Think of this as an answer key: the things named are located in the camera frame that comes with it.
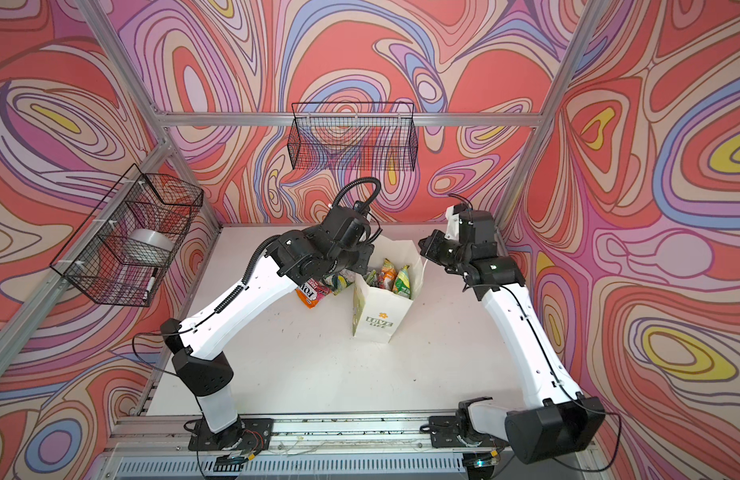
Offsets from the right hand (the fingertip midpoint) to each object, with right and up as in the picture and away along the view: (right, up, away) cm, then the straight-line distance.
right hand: (420, 247), depth 73 cm
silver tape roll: (-65, +1, -3) cm, 65 cm away
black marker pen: (-67, -9, 0) cm, 68 cm away
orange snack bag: (-7, -7, +11) cm, 15 cm away
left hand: (-12, 0, -3) cm, 13 cm away
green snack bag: (-4, -9, +5) cm, 11 cm away
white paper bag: (-11, -17, +3) cm, 20 cm away
